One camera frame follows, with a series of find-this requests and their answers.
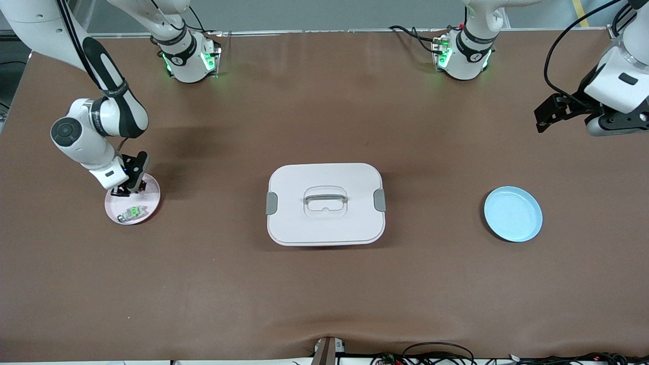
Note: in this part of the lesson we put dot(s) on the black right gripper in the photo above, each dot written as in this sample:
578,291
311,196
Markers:
121,191

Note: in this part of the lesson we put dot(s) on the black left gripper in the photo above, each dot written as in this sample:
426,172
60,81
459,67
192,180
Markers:
577,99

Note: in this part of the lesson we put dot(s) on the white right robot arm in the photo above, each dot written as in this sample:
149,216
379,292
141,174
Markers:
91,147

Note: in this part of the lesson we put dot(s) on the pink round plate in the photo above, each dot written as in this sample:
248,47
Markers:
147,209

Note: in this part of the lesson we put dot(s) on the blue round plate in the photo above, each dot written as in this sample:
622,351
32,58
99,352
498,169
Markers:
512,215

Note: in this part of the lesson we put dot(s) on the brown table mat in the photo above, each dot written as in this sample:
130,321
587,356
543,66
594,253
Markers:
324,294

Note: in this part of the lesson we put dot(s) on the green and white switch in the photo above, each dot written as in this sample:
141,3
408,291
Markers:
133,212

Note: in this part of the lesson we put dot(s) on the aluminium frame profile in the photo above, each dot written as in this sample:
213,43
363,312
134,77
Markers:
616,33

